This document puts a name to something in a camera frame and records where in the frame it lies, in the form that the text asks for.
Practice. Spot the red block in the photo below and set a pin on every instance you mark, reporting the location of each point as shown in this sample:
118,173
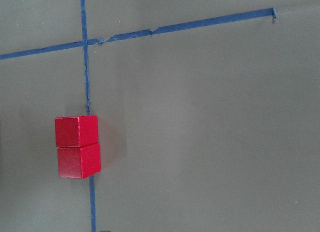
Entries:
76,131
79,162

